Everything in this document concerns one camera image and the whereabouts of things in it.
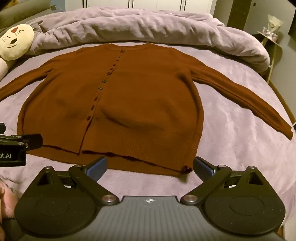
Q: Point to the lilac duvet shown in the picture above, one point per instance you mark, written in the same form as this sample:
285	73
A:
143	25

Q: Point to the cream plush pillow with face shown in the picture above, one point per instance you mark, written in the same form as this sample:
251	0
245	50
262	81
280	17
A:
15	42

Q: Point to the white wardrobe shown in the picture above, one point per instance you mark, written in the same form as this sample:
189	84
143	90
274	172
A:
148	4

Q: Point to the person's left hand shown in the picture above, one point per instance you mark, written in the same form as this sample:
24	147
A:
9	204

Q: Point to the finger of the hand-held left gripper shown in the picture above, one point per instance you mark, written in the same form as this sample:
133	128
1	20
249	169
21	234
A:
27	140

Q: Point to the brown button-up cardigan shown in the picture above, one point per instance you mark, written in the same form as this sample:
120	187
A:
143	99

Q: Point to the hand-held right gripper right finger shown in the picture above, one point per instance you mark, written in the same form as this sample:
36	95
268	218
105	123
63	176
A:
204	171

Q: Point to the wooden bedside shelf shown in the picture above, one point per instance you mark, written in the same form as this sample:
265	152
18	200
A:
274	49

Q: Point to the olive green headboard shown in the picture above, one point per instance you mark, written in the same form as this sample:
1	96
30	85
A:
18	14

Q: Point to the dark olive door frame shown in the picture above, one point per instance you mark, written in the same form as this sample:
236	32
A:
237	12

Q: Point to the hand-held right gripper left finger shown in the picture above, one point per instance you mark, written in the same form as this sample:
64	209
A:
98	168

